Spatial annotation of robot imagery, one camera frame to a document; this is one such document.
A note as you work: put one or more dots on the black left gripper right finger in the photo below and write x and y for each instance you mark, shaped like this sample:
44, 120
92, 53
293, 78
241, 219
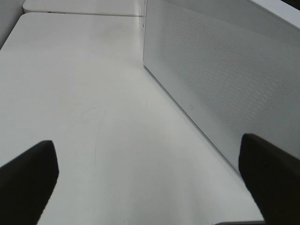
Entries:
272, 176

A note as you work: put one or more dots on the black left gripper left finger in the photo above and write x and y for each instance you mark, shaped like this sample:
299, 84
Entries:
27, 183

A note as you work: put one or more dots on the white microwave door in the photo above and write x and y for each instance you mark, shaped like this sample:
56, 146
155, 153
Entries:
232, 65

